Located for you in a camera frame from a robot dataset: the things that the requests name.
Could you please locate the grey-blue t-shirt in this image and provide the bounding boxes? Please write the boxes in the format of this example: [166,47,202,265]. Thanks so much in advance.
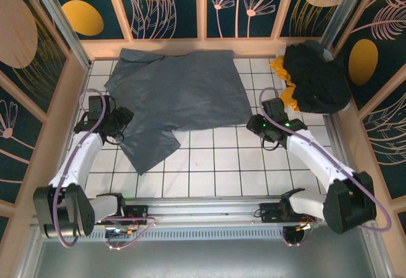
[103,48,253,176]

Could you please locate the yellow t-shirt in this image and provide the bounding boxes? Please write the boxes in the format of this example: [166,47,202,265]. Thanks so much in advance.
[269,55,301,112]

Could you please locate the black t-shirt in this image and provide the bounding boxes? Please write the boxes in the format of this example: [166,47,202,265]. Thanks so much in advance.
[283,41,352,114]

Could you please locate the aluminium side rail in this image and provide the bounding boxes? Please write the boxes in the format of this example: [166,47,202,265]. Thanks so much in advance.
[322,114,359,177]

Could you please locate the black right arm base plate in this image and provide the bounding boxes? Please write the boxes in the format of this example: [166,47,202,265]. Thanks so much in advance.
[255,201,318,225]

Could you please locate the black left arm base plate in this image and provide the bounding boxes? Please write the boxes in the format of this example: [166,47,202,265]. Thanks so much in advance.
[91,204,150,227]

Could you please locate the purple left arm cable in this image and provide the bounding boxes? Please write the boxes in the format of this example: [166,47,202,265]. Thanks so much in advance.
[52,88,156,250]

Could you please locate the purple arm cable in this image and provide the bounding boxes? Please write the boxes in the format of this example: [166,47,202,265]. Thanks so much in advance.
[52,88,156,250]
[259,87,391,233]

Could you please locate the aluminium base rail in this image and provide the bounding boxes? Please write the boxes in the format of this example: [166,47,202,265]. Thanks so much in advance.
[30,195,327,228]

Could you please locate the aluminium corner post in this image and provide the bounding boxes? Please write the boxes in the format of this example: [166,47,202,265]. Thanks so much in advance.
[319,0,372,49]
[27,0,93,69]

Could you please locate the slotted grey cable duct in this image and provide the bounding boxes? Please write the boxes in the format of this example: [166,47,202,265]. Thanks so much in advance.
[43,229,286,241]

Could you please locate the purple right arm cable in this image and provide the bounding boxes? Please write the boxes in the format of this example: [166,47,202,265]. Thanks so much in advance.
[259,87,391,233]

